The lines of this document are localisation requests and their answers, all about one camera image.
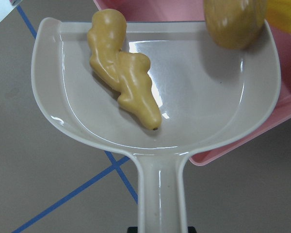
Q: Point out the toy potato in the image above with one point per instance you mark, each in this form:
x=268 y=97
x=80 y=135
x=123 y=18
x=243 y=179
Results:
x=234 y=24

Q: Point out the toy ginger root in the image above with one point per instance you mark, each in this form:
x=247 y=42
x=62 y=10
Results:
x=124 y=72

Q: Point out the pink plastic bin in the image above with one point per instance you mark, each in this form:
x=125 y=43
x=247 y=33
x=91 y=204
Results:
x=192 y=10

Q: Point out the toy corn cob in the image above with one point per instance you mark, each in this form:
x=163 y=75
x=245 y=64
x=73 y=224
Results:
x=279 y=14

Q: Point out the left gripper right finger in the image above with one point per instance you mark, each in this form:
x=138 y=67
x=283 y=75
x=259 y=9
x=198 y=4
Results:
x=191 y=229

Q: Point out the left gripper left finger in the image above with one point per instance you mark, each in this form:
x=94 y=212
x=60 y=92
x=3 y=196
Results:
x=132 y=229

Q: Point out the beige dustpan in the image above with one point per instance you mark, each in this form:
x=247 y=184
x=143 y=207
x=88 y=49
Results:
x=208 y=97

